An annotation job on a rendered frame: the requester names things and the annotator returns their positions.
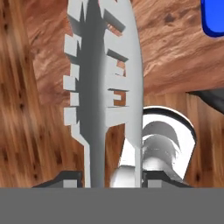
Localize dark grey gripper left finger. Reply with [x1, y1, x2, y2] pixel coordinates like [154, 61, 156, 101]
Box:
[31, 170, 85, 188]

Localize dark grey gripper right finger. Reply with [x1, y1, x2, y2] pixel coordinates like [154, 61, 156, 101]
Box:
[141, 171, 194, 188]

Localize grey metal tongs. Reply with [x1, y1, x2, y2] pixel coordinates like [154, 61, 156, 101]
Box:
[62, 0, 144, 188]

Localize white round utensil black rim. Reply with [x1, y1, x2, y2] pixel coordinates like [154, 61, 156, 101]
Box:
[109, 106, 198, 188]

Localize dark grey object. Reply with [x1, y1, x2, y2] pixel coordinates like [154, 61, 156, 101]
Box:
[186, 87, 224, 116]

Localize blue glossy object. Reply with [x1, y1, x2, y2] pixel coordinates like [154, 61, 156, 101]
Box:
[199, 0, 224, 39]

